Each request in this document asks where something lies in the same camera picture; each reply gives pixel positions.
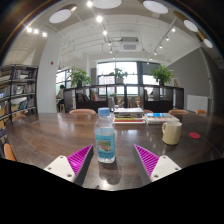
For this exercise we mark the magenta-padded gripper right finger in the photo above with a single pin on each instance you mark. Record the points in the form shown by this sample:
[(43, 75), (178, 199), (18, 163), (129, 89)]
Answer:
[(163, 167)]

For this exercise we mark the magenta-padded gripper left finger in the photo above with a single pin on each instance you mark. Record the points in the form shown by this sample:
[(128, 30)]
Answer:
[(61, 166)]

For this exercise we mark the clear blue-capped water bottle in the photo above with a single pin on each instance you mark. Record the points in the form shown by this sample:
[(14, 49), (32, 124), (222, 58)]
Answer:
[(105, 140)]

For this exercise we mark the cream ceramic mug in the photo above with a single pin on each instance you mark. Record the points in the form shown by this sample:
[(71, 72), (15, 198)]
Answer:
[(171, 133)]

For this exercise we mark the flat round red coaster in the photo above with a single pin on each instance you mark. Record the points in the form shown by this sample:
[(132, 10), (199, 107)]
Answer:
[(194, 135)]

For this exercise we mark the blue-covered book stack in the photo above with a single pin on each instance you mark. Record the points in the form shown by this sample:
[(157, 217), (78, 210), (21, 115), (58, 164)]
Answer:
[(161, 118)]

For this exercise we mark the stack of books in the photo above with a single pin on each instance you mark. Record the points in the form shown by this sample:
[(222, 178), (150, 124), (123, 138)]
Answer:
[(128, 115)]

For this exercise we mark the low dark shelf unit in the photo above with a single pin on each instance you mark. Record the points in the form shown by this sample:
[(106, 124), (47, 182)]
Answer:
[(91, 106)]

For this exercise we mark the person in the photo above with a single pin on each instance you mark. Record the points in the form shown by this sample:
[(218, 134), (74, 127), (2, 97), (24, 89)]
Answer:
[(61, 95)]

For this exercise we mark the tall dark bookshelf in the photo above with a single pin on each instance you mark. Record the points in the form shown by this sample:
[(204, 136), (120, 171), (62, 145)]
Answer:
[(20, 95)]

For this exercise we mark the bushy potted plant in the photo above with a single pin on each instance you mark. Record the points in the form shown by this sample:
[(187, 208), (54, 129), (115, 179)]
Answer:
[(79, 77)]

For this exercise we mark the large dark-potted plant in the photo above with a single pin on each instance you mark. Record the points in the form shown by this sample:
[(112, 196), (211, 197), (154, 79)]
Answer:
[(162, 74)]

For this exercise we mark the small white-potted plant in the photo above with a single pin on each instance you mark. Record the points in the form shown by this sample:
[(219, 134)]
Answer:
[(119, 75)]

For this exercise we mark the ceiling air conditioner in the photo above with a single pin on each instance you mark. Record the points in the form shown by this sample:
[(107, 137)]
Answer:
[(129, 45)]

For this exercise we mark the ceiling lights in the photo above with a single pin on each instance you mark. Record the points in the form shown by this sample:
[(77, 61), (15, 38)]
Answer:
[(60, 15)]

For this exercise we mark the white wall radiator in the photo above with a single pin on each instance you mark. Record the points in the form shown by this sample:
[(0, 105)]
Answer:
[(197, 102)]

